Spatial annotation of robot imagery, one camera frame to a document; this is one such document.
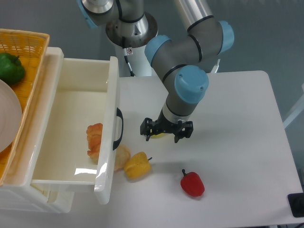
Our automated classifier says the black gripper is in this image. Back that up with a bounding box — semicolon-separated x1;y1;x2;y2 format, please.
140;111;193;143

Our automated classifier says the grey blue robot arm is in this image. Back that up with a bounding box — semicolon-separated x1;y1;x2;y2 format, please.
77;0;234;142

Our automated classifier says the white plastic drawer cabinet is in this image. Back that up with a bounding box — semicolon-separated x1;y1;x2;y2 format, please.
0;47;64;212

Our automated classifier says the yellow banana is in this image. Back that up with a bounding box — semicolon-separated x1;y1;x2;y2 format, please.
150;133;168;139

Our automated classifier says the yellow bell pepper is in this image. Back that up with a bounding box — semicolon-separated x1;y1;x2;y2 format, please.
124;152;152;180

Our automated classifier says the pale bread roll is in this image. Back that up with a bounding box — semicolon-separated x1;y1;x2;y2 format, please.
114;144;131;171

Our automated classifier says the red bell pepper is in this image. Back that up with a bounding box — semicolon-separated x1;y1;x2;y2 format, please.
180;169;205;197

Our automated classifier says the orange croissant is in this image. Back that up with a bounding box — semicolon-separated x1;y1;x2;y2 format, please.
86;123;103;162

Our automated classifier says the black device at table edge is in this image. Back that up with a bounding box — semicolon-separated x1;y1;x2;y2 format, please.
287;193;304;218

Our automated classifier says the beige plate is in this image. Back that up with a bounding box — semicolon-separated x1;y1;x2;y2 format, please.
0;80;22;152

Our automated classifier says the orange woven basket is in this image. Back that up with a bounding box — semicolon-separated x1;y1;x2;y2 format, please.
0;28;50;185

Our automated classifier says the green bell pepper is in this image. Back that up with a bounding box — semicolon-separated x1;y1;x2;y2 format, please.
0;52;25;86

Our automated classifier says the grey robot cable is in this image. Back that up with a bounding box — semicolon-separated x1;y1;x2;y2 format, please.
122;37;136;77

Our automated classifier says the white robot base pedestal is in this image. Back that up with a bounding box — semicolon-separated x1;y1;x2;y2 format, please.
105;12;158;77

